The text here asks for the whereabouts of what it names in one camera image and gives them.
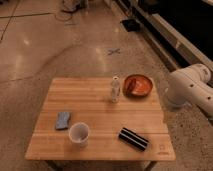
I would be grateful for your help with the black whiteboard eraser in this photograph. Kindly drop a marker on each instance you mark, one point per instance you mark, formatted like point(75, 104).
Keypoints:
point(133, 138)

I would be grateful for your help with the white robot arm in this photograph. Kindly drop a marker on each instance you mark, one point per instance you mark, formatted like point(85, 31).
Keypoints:
point(190, 85)

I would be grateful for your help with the clear plastic bottle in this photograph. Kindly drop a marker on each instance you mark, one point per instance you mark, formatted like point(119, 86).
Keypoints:
point(115, 89)

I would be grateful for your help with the red-orange bowl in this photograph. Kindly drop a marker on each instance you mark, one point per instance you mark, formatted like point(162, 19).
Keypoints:
point(137, 85)

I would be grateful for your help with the wooden table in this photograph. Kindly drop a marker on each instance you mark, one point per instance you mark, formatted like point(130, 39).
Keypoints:
point(87, 99)

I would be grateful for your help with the clear plastic cup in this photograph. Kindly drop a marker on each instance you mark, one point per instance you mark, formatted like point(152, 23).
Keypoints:
point(79, 134)

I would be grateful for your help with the blue sponge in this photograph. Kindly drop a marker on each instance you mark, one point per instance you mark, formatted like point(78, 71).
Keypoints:
point(62, 121)

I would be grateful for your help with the black floor plate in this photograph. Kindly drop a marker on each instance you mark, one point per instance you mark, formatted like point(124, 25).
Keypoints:
point(130, 25)

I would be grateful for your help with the grey bundle on floor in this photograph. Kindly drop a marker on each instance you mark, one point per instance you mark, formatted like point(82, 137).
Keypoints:
point(72, 5)

